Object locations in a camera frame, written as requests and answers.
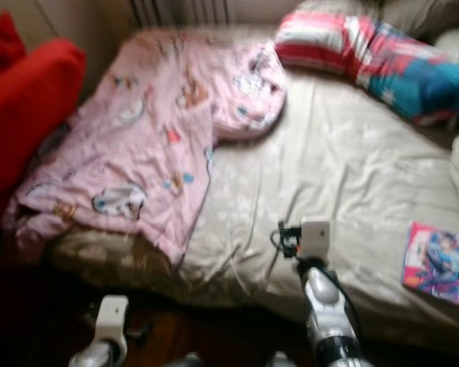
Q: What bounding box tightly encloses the anime cover comic book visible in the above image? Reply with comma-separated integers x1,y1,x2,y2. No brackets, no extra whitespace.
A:
402,222,459,307

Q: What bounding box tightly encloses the silver robot left leg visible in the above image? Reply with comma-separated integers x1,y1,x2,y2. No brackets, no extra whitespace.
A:
171,352,205,367

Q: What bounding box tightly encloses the silver robot leg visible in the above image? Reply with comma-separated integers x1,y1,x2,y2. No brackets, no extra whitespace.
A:
171,352,205,367
262,352,297,367

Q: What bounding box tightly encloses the bed with beige floral sheet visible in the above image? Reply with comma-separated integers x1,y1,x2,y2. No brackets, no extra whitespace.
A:
4,27,459,352

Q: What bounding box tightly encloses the silver robot right leg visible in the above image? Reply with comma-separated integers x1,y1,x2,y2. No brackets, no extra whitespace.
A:
262,352,297,367

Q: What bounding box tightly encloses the pink cartoon print blanket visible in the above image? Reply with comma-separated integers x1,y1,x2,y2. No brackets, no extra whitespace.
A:
2,31,288,265

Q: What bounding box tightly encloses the large red sofa cushion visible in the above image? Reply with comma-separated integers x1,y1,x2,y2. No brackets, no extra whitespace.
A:
0,38,87,242

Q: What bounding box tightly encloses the flat beige pillow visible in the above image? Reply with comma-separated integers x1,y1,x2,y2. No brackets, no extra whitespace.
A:
295,0,387,20

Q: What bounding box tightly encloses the small red sofa cushion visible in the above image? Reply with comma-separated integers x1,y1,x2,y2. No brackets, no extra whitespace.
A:
0,11,28,81

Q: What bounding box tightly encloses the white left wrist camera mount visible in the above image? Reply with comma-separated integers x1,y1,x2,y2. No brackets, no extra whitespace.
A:
99,294,131,349

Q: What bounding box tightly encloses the white wall radiator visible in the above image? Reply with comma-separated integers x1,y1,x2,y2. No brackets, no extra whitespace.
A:
130,0,230,28

